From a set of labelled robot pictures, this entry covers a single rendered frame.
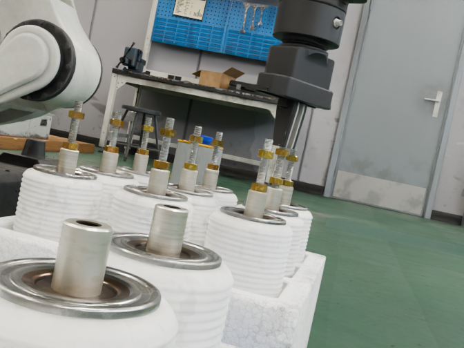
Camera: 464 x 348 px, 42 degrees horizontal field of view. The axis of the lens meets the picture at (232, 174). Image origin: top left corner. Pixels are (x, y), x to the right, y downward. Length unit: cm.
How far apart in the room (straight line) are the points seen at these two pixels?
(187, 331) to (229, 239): 29
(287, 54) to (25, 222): 37
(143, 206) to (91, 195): 8
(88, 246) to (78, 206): 45
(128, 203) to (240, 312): 17
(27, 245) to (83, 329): 46
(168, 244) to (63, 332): 15
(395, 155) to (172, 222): 545
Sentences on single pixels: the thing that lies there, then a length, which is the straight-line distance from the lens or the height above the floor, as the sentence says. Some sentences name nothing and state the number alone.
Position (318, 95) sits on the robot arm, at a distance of 79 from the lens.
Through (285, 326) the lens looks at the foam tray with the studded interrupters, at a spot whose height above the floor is 16.
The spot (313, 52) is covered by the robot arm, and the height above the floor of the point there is 46.
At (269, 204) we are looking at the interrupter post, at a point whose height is 26.
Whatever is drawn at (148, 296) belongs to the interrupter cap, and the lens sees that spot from 28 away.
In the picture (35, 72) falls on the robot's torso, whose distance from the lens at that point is 107.
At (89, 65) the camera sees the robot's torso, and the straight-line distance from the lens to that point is 114.
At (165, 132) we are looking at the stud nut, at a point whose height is 32.
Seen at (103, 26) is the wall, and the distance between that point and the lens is 646.
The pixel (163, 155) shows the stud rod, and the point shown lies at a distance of 70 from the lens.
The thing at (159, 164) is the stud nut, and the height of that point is 29.
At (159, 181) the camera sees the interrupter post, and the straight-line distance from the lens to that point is 69.
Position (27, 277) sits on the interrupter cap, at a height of 25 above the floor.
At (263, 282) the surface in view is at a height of 19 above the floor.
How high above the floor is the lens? 33
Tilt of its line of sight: 3 degrees down
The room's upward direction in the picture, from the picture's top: 12 degrees clockwise
